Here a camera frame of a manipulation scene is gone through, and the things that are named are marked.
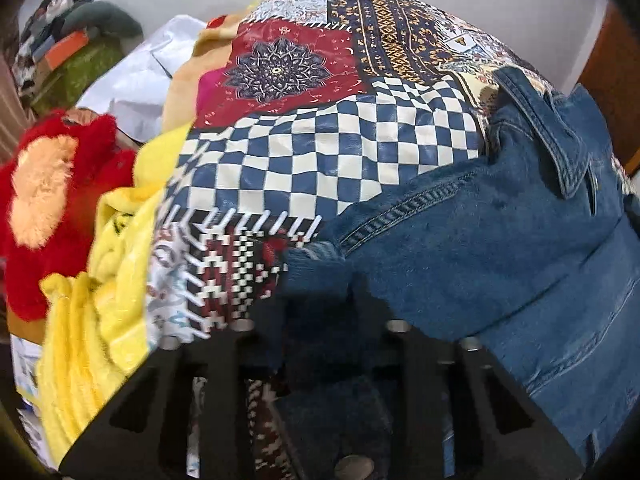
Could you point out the tan fleece blanket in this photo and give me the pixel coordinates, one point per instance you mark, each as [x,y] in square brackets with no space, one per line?
[185,90]

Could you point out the yellow towel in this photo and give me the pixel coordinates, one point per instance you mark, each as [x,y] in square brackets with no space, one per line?
[100,310]

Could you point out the wooden door frame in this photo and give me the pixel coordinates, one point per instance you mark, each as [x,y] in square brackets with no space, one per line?
[615,85]

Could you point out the striped brown curtain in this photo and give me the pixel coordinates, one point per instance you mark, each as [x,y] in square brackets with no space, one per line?
[10,125]

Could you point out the pile of clothes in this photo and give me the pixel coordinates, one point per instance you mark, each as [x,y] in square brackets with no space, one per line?
[45,15]

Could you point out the blue denim jacket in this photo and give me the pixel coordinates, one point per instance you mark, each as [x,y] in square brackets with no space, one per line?
[450,240]

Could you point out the patchwork printed blanket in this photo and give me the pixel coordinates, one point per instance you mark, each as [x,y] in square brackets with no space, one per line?
[325,135]

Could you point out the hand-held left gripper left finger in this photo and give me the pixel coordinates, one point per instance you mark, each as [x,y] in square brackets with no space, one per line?
[225,360]

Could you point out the red plush toy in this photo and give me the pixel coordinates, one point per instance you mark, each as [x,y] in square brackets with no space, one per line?
[30,280]

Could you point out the green box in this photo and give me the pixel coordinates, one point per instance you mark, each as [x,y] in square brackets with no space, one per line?
[75,75]

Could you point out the white cloth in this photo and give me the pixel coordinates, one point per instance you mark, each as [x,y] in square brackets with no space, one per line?
[135,80]

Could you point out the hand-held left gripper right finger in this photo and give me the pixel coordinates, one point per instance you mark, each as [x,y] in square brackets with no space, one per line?
[425,360]

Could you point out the orange box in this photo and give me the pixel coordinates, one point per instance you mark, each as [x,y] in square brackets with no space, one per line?
[65,47]

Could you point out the dark grey pillow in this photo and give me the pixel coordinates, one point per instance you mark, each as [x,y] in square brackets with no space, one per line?
[110,15]

